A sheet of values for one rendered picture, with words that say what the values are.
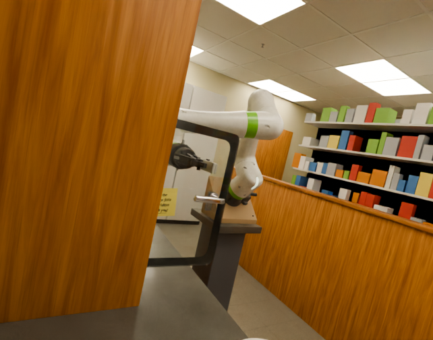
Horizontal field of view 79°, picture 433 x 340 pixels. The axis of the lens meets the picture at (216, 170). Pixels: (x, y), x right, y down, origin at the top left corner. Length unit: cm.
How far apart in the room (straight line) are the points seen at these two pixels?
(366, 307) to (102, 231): 212
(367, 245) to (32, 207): 217
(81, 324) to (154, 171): 33
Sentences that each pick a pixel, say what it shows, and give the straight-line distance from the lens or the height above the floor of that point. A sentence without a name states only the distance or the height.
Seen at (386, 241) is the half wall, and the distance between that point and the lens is 229.
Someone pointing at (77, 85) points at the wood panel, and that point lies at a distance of 55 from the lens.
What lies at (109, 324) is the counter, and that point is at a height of 94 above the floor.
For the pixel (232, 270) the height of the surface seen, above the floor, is 64.
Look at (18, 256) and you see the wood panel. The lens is 61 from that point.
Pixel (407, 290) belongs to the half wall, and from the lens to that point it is 228.
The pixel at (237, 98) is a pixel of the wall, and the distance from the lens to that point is 506.
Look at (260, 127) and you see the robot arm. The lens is 110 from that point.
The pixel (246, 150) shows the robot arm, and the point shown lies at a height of 136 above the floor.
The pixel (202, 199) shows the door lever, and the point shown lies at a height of 120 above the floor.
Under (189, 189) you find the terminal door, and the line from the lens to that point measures 72.
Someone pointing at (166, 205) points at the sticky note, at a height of 116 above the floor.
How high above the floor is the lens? 134
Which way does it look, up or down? 5 degrees down
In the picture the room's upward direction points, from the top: 13 degrees clockwise
